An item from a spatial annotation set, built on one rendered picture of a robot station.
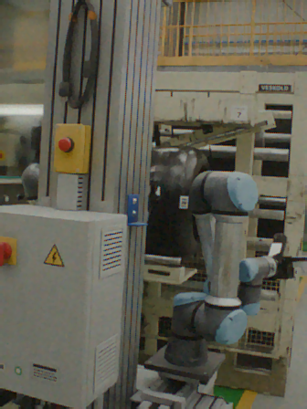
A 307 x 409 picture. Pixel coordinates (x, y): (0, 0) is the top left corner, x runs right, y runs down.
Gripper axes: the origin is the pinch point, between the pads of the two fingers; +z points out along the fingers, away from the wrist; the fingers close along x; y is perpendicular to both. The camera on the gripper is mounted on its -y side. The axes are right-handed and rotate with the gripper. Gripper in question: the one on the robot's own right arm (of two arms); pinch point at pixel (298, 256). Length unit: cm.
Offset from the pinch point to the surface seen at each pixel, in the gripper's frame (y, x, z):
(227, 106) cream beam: -78, -71, 49
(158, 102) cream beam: -83, -106, 30
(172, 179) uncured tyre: -35, -69, 2
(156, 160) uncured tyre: -45, -80, 3
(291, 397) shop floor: 98, -69, 101
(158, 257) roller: 4, -87, 8
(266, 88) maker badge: -94, -69, 85
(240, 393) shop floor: 95, -91, 80
